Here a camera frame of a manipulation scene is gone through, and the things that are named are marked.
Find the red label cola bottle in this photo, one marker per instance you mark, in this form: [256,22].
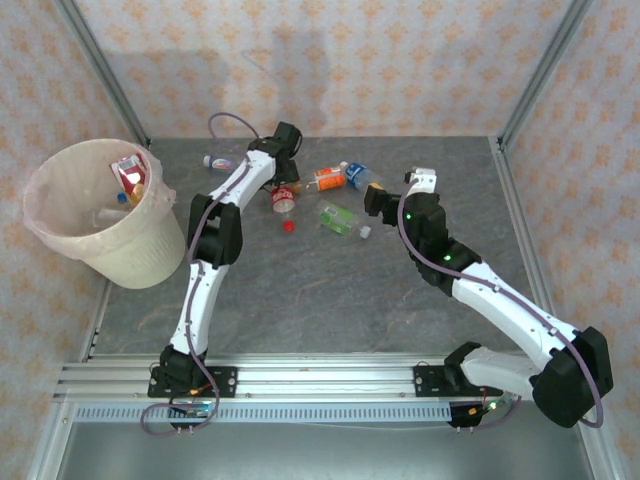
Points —
[282,197]

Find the short blue label bottle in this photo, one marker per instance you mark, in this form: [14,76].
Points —
[356,173]

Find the orange label brown cap bottle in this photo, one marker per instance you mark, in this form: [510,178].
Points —
[330,181]

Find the green label clear bottle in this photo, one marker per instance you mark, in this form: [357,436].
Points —
[339,219]

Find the purple label plastic bottle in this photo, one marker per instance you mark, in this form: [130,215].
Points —
[217,161]

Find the tall blue label bottle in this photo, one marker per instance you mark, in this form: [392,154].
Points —
[121,197]

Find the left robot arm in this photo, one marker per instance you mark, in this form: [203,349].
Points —
[202,310]

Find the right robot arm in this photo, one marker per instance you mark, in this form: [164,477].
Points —
[500,312]

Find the cream plastic bin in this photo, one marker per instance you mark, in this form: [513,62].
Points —
[145,250]

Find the pink plastic bin liner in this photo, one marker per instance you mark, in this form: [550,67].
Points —
[65,180]

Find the green circuit board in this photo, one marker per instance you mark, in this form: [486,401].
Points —
[492,405]
[192,411]

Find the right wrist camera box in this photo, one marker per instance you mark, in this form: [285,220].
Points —
[425,179]

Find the aluminium side rail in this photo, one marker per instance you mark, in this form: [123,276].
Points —
[97,320]
[517,200]

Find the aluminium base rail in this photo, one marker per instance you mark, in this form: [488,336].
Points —
[325,382]

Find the aluminium frame post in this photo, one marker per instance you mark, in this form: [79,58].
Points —
[47,445]
[545,70]
[101,65]
[597,450]

